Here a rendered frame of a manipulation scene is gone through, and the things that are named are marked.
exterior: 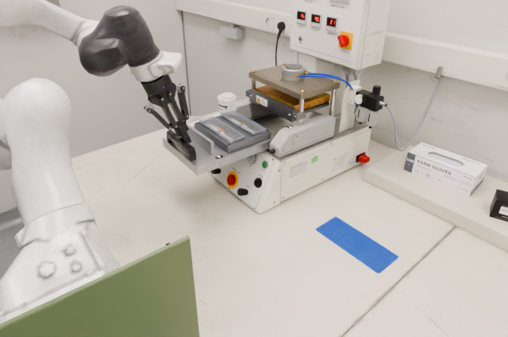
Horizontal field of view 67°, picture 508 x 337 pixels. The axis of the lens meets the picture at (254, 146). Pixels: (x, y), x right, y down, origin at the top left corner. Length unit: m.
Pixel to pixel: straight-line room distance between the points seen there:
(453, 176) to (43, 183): 1.19
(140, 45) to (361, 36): 0.69
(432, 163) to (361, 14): 0.55
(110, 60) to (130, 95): 1.72
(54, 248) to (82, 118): 1.91
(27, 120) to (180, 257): 0.36
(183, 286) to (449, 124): 1.18
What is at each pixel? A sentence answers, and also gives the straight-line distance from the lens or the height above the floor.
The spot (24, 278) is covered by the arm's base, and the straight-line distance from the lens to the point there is 0.75.
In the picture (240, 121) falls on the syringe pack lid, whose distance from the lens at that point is 1.26.
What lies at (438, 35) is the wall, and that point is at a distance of 1.56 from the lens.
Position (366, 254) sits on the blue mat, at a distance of 1.17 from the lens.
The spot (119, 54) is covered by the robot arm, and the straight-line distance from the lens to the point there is 0.97.
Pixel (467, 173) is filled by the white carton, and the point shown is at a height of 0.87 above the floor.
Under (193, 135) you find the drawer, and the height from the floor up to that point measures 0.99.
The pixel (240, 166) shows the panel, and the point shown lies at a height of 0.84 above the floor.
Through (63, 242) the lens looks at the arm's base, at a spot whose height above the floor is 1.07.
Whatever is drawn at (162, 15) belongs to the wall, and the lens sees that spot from 2.68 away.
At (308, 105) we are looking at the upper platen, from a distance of 1.29.
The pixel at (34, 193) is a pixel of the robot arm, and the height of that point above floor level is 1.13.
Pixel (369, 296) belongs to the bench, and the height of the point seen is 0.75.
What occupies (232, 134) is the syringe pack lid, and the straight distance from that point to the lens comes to 1.18.
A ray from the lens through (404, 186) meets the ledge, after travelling 1.40.
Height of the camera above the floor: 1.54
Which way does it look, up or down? 29 degrees down
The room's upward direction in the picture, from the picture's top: straight up
